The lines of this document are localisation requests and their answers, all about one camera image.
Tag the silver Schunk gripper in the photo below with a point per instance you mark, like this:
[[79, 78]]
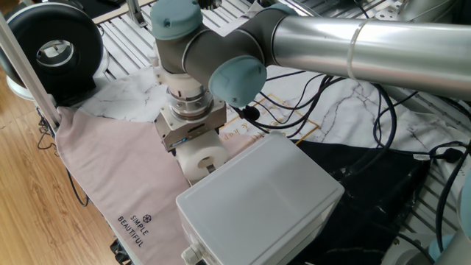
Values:
[[187, 134]]

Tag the white toilet paper roll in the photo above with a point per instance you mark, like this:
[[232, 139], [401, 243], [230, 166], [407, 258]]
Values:
[[191, 158]]

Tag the silver grey UR5 robot arm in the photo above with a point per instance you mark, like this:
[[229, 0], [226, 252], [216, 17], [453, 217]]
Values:
[[368, 48]]

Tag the polished steel paper holder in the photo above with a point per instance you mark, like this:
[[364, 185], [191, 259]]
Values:
[[210, 168]]

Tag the silver force torque sensor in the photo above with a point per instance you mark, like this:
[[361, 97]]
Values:
[[189, 106]]

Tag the white gripper adapter plate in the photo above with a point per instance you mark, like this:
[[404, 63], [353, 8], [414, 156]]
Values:
[[163, 121]]

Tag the marble print tablecloth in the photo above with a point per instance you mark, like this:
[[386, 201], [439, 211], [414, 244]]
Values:
[[121, 173]]

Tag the white plastic junction box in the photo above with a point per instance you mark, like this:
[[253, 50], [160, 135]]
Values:
[[257, 198]]

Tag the black table foot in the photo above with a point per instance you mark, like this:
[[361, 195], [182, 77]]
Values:
[[119, 254]]

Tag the white printed camera mount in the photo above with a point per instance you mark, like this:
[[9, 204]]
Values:
[[180, 82]]

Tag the silver metal bracket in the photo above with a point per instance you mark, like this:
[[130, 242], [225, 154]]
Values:
[[136, 13]]

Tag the aluminium frame post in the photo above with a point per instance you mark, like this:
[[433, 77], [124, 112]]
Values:
[[33, 84]]

